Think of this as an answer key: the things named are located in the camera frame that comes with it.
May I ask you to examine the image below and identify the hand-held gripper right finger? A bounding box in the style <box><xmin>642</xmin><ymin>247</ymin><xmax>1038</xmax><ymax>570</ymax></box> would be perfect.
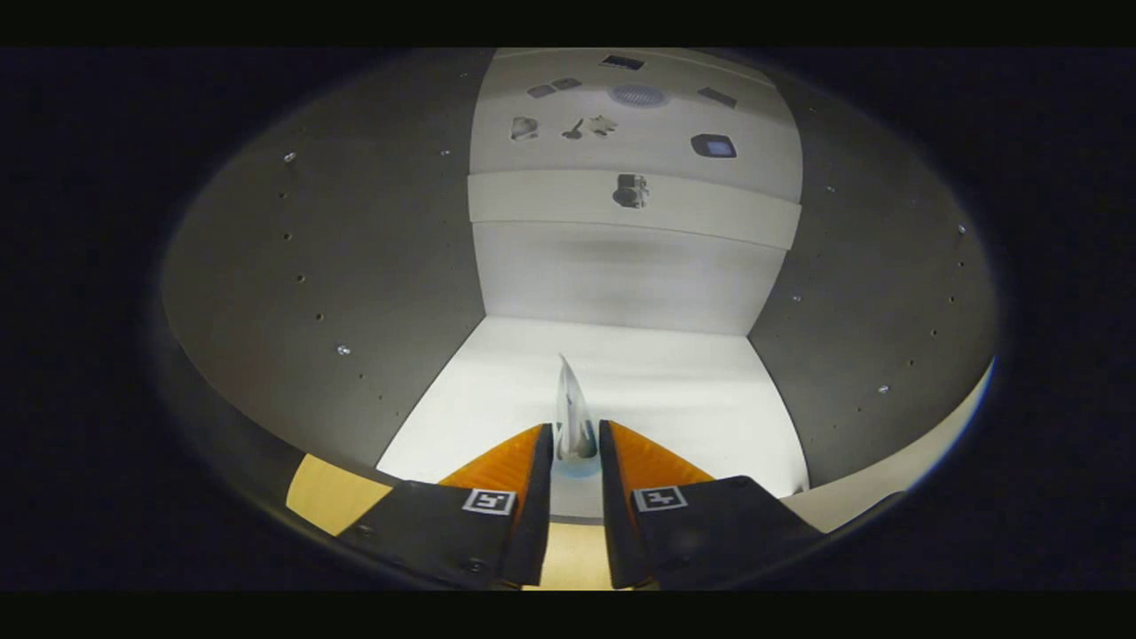
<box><xmin>599</xmin><ymin>420</ymin><xmax>826</xmax><ymax>591</ymax></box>

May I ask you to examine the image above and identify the small clear plastic object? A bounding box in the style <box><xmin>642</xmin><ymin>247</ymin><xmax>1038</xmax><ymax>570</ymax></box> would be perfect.
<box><xmin>555</xmin><ymin>353</ymin><xmax>597</xmax><ymax>462</ymax></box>

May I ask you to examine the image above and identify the grey cabinet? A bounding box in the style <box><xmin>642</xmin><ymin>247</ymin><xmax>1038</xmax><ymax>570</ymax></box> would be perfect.
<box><xmin>160</xmin><ymin>48</ymin><xmax>999</xmax><ymax>533</ymax></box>

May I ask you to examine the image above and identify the white cabinet shelf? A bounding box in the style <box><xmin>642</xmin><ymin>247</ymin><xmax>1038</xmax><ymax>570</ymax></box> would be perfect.
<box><xmin>377</xmin><ymin>315</ymin><xmax>810</xmax><ymax>500</ymax></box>

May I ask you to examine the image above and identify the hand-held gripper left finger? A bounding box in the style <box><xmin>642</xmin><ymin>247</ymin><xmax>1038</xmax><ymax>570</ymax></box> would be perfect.
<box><xmin>337</xmin><ymin>423</ymin><xmax>556</xmax><ymax>591</ymax></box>

